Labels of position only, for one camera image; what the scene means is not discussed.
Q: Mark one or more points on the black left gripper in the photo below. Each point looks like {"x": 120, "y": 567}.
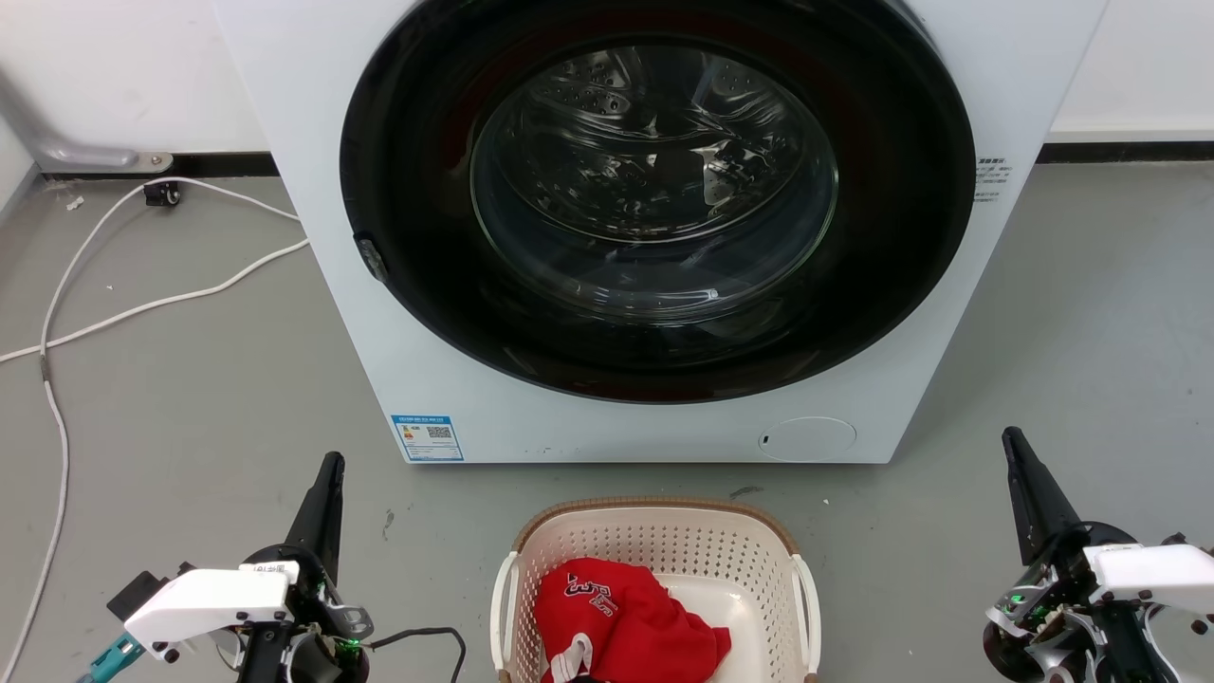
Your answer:
{"x": 327, "y": 631}

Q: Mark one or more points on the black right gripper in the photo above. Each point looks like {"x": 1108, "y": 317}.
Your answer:
{"x": 1053, "y": 593}

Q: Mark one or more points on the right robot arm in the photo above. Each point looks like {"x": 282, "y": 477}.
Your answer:
{"x": 1129, "y": 650}

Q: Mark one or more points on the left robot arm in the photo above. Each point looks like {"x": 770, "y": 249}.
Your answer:
{"x": 261, "y": 659}

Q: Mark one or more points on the beige perforated laundry basket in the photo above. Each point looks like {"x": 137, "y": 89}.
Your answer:
{"x": 664, "y": 536}

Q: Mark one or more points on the blue energy label sticker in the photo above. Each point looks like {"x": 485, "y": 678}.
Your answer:
{"x": 427, "y": 437}

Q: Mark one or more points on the round white filter cover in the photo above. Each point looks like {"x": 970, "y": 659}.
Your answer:
{"x": 807, "y": 439}

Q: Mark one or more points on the black round washer door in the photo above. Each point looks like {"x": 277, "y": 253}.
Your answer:
{"x": 417, "y": 285}

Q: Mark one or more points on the grey door latch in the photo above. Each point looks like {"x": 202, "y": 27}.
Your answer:
{"x": 369, "y": 257}

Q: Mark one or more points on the small black text sticker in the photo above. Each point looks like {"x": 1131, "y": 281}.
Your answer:
{"x": 992, "y": 179}

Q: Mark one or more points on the red printed garment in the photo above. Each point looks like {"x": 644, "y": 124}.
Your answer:
{"x": 635, "y": 626}

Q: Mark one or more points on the small black caster wheel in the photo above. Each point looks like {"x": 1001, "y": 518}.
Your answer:
{"x": 162, "y": 194}

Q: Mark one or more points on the white front-load washing machine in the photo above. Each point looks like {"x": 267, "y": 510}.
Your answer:
{"x": 285, "y": 142}

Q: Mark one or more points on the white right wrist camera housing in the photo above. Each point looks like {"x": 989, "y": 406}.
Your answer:
{"x": 1152, "y": 574}

